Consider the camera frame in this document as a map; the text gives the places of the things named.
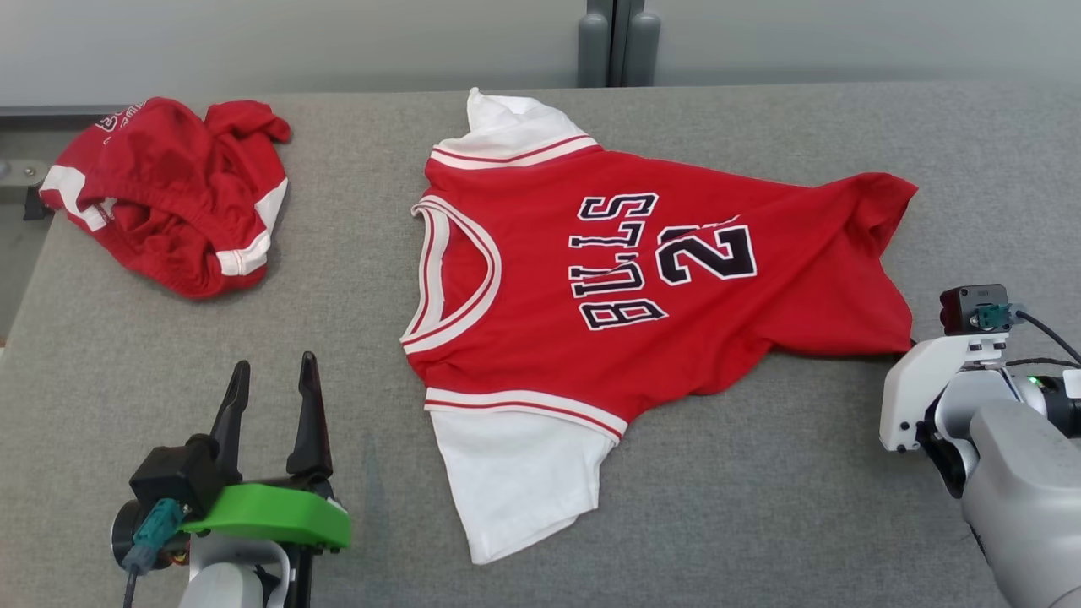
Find left cable with teal connector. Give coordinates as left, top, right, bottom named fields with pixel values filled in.
left=122, top=498, right=184, bottom=608

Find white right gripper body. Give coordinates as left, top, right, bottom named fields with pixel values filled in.
left=880, top=334, right=1010, bottom=453

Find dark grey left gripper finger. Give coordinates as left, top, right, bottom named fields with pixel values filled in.
left=285, top=351, right=334, bottom=476
left=209, top=361, right=252, bottom=486

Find red shorts with white stripes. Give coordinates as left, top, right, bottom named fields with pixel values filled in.
left=38, top=97, right=292, bottom=300

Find red jersey with white sleeves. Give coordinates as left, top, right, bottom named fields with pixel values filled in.
left=400, top=87, right=919, bottom=565

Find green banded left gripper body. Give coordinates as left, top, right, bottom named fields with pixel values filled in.
left=182, top=475, right=352, bottom=554

